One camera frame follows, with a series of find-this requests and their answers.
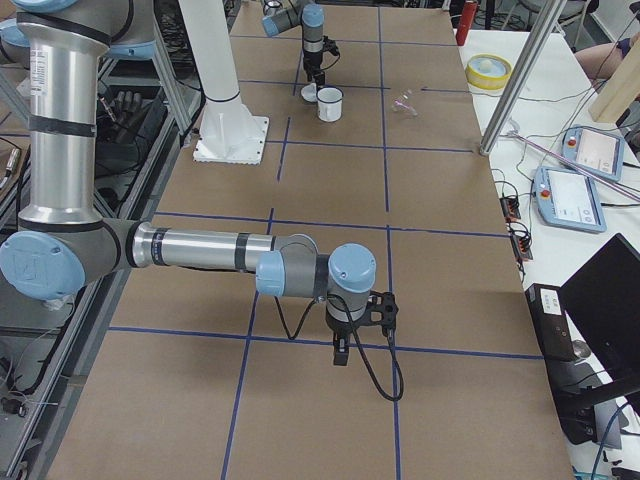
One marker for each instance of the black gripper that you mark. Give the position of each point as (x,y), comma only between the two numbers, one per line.
(313,60)
(341,329)

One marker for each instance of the white round lid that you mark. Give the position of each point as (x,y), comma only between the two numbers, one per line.
(309,93)

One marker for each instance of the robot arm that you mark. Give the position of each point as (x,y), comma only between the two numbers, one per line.
(63,243)
(282,16)

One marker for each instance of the white enamel mug blue rim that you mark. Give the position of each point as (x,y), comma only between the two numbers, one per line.
(329,104)

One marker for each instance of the red cylinder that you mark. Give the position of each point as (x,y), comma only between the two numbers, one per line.
(466,20)

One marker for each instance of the yellow rimmed bowl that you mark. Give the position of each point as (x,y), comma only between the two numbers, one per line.
(488,72)

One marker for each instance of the black computer box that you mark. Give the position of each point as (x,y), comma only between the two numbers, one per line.
(585,405)

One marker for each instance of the black monitor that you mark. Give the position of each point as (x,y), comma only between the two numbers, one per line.
(602,300)

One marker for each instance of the teach pendant near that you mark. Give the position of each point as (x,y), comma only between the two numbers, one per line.
(567,199)

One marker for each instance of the teach pendant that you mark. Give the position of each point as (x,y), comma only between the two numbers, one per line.
(597,151)
(567,199)

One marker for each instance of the teach pendant far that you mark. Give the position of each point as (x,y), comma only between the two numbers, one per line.
(597,151)

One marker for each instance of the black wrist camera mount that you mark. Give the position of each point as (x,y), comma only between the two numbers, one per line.
(330,46)

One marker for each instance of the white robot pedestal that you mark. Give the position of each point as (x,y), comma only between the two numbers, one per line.
(228,132)

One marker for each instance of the aluminium frame post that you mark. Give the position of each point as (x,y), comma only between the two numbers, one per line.
(547,18)

